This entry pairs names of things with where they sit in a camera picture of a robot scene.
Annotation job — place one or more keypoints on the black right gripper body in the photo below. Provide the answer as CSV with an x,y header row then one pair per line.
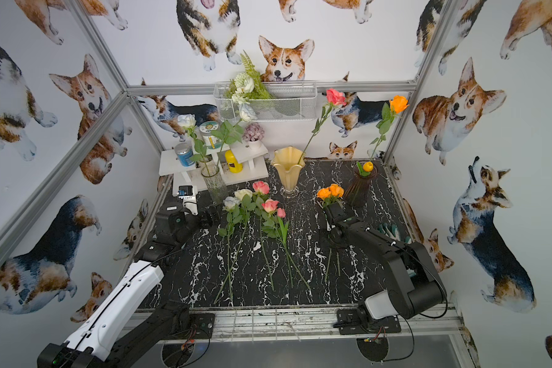
x,y
333,234

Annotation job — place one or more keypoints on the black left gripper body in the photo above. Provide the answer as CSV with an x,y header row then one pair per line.
x,y
205,218

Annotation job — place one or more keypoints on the pink rose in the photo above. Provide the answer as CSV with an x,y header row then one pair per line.
x,y
335,99
270,229
260,195

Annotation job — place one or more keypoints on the orange rose top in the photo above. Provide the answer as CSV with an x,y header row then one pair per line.
x,y
390,111

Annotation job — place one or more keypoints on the orange rose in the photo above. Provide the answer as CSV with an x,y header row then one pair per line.
x,y
336,192
325,201
390,111

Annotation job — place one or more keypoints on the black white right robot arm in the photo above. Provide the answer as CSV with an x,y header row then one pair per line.
x,y
411,284

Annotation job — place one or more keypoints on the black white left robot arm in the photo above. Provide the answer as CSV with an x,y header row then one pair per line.
x,y
99,341

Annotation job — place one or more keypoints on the orange rose middle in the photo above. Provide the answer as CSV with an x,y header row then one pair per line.
x,y
336,192

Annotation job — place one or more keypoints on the dark purple ribbed vase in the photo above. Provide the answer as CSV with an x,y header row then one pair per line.
x,y
359,189

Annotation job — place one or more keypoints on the orange rose left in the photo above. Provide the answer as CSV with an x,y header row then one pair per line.
x,y
325,201

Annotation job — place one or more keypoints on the green white gardening glove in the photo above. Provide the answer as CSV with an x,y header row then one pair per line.
x,y
393,232

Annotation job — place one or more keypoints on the small pink tulip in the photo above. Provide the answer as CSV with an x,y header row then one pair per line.
x,y
283,227

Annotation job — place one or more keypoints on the clear glass cylinder vase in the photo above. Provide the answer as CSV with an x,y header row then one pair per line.
x,y
215,184

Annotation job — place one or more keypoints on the blue tin can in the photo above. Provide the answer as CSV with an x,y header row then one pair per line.
x,y
184,154

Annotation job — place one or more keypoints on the yellow fluted glass vase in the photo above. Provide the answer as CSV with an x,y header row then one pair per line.
x,y
289,162

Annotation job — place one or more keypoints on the white green lidded jar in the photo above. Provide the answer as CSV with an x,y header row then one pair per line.
x,y
207,131

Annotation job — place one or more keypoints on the pink succulent in white pot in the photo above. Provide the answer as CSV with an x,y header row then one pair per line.
x,y
253,135

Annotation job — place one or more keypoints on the green white artificial bouquet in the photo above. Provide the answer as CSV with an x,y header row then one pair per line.
x,y
247,85

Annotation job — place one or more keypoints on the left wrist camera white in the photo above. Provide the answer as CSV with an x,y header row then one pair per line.
x,y
188,195

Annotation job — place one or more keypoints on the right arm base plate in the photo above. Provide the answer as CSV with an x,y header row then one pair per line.
x,y
357,321

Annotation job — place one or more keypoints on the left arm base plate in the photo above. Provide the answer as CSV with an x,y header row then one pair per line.
x,y
197,326

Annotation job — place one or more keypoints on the white wire mesh basket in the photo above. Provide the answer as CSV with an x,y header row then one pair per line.
x,y
296,101

